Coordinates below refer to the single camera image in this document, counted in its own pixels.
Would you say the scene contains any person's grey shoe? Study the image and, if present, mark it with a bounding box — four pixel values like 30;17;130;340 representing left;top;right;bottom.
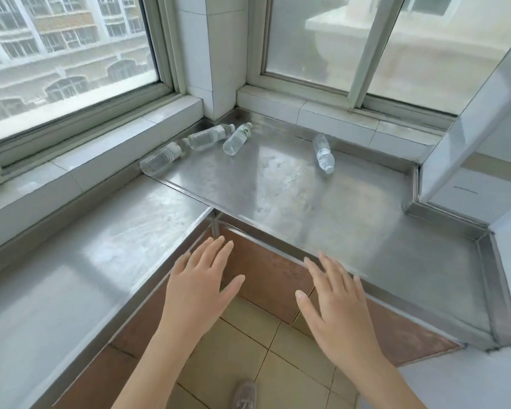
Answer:
232;380;258;409

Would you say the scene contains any person's left hand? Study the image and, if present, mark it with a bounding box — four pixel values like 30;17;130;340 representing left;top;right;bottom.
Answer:
164;236;246;342

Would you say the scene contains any wide sliding glass window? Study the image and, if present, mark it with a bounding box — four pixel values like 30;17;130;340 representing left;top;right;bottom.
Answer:
0;0;188;168

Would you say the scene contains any clear plastic water bottle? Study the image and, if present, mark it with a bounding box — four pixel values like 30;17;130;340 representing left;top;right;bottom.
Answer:
139;141;184;174
222;122;254;156
182;123;236;151
312;133;336;174

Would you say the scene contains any person's right forearm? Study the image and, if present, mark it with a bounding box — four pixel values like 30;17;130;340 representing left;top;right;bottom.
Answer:
329;352;430;409

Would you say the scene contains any frosted sliding glass window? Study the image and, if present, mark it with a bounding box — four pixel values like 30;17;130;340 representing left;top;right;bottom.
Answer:
244;0;511;122

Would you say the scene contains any person's left forearm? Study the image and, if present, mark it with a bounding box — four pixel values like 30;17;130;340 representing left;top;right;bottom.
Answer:
110;325;208;409

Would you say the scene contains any person's right hand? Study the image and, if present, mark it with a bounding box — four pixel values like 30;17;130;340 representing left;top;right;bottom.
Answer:
295;251;386;366

